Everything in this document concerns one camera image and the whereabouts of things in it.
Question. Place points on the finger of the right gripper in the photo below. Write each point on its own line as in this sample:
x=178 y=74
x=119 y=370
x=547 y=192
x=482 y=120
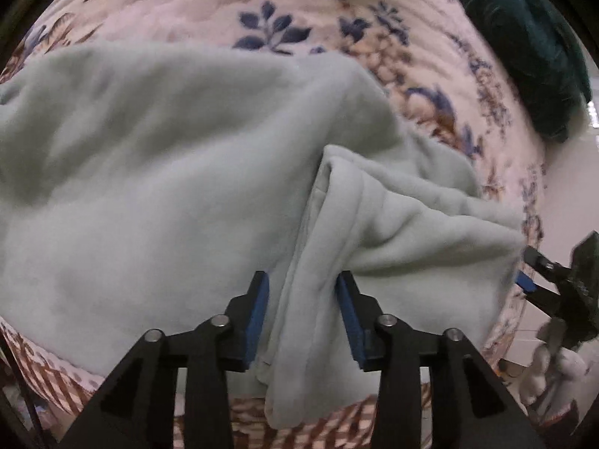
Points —
x=548 y=270
x=545 y=300

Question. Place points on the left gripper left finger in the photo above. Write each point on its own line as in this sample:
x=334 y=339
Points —
x=134 y=407

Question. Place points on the light green fleece pants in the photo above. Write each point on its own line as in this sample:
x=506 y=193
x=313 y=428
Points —
x=143 y=185

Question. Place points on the white gloved right hand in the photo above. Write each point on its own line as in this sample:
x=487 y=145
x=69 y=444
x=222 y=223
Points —
x=548 y=384

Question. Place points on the dark teal velvet quilt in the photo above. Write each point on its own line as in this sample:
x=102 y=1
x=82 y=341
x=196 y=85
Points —
x=542 y=55

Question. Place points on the floral bed blanket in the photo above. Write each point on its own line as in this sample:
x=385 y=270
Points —
x=438 y=75

